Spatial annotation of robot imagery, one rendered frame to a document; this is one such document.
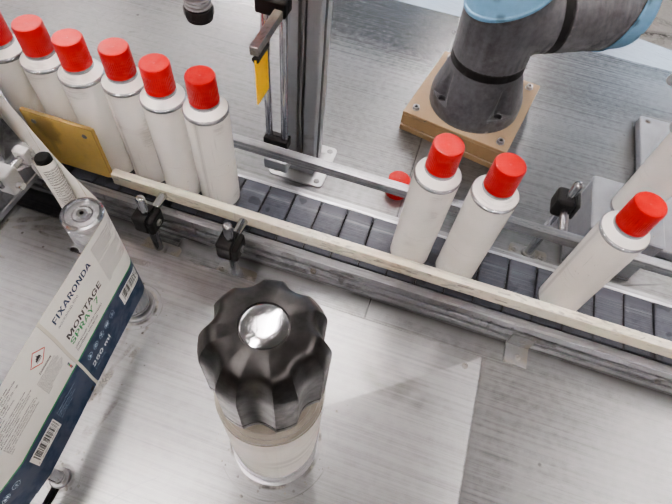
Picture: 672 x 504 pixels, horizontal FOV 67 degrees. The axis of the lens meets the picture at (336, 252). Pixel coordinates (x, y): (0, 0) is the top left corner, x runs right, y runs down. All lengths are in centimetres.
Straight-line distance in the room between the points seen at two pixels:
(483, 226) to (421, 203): 7
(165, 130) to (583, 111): 75
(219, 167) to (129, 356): 24
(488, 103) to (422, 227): 31
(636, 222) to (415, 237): 23
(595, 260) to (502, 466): 26
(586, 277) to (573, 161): 37
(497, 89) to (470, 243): 31
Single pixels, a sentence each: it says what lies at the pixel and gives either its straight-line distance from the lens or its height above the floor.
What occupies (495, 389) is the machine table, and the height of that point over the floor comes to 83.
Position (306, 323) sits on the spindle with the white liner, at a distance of 29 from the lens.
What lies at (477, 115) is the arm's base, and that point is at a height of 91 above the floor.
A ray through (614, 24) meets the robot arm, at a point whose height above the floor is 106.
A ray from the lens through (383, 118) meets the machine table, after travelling 92.
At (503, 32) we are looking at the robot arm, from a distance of 78.
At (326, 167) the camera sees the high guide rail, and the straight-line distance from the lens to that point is 65.
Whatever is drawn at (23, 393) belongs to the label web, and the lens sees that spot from 48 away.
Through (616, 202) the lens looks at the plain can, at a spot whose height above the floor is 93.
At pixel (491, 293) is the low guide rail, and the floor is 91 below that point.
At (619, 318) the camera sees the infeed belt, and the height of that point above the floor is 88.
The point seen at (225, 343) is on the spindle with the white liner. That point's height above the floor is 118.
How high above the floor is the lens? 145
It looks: 58 degrees down
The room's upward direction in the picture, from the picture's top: 8 degrees clockwise
